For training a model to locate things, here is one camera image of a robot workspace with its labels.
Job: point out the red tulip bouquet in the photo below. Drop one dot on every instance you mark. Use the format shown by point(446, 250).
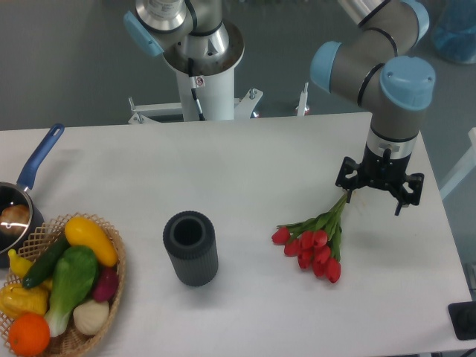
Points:
point(315, 242)

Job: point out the blue handled saucepan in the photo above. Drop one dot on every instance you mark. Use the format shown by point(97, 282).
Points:
point(17, 194)

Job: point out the yellow bell pepper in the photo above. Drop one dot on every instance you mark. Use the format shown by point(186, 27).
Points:
point(17, 301)

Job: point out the green cucumber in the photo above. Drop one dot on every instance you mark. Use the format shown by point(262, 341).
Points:
point(45, 264)

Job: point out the blue plastic container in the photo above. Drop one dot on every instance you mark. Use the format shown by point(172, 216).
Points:
point(453, 36)

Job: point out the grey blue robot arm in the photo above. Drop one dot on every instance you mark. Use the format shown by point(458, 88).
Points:
point(375, 72)

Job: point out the browned food piece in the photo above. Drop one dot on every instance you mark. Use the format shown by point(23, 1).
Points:
point(14, 220)

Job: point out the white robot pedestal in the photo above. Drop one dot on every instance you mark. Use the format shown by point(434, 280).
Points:
point(205, 76)

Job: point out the black device at edge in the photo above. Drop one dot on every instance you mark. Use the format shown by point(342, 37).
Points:
point(462, 317)

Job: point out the purple red radish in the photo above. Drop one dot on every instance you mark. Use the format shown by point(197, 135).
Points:
point(106, 286)

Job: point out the white frame at right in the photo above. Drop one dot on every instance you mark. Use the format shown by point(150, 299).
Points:
point(460, 170)

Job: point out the green bok choy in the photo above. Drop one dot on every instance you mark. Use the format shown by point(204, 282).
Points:
point(73, 278)

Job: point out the small yellow pepper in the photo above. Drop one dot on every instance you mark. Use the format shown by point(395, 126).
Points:
point(18, 265)

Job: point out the orange fruit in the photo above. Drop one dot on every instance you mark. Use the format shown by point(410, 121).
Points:
point(29, 335)

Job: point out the white garlic bulb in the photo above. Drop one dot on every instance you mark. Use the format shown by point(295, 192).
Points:
point(90, 316)

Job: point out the dark grey ribbed vase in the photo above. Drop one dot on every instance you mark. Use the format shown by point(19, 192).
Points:
point(190, 241)

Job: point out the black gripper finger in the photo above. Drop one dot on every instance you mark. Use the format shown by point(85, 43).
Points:
point(407, 190)
point(351, 176)

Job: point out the white bracket with bolt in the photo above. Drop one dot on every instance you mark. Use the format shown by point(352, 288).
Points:
point(302, 108)

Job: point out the yellow squash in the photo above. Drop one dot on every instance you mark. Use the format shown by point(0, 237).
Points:
point(83, 231)

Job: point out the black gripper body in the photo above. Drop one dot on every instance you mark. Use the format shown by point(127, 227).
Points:
point(382, 172)

